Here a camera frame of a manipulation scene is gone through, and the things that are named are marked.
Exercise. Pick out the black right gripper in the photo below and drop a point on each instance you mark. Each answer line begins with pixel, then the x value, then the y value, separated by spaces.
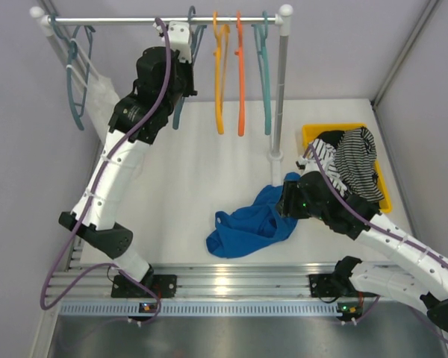
pixel 287 206

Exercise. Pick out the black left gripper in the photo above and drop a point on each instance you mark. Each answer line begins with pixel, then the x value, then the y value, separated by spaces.
pixel 189 79

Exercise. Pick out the dark blue-grey hanger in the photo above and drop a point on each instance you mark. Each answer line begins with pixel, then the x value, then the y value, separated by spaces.
pixel 196 38

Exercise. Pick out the blue tank top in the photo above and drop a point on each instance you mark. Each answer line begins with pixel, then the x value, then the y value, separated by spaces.
pixel 250 229

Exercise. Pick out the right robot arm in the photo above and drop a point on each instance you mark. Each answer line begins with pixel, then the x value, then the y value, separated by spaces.
pixel 388 246

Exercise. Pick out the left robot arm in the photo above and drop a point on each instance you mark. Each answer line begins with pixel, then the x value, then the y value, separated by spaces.
pixel 164 76

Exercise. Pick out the yellow hanger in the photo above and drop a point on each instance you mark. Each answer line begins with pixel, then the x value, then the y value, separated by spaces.
pixel 221 36

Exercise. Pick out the orange hanger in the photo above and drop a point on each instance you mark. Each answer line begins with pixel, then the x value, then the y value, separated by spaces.
pixel 241 68

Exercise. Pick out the white garment on hanger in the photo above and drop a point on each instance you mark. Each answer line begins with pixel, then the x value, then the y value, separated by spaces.
pixel 101 100

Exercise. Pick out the teal hanger right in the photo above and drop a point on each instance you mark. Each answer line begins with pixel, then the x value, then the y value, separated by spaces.
pixel 260 35

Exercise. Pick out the teal hanger with garment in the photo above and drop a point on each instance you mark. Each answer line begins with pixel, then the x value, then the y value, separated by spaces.
pixel 78 68

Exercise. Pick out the black garment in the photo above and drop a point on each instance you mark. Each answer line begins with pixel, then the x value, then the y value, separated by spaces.
pixel 332 137

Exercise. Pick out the yellow plastic bin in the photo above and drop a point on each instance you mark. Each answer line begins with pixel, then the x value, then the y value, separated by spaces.
pixel 312 131

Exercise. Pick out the corner metal profile left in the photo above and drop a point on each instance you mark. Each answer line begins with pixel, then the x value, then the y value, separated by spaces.
pixel 59 168

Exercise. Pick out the corner metal profile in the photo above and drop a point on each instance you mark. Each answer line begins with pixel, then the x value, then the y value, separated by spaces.
pixel 59 168
pixel 423 19

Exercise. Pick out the silver clothes rack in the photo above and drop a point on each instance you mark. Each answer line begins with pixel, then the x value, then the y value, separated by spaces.
pixel 282 20

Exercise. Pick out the corner metal profile right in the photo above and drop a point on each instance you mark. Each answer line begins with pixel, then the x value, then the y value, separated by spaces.
pixel 423 19

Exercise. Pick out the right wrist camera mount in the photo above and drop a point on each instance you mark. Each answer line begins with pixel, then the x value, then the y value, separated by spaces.
pixel 304 163

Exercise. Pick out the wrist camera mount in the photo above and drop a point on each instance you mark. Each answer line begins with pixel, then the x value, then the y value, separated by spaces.
pixel 177 37
pixel 304 163

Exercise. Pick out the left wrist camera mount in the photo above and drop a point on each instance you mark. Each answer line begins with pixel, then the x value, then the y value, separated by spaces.
pixel 177 37

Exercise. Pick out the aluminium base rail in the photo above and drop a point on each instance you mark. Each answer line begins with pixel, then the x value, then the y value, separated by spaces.
pixel 313 280

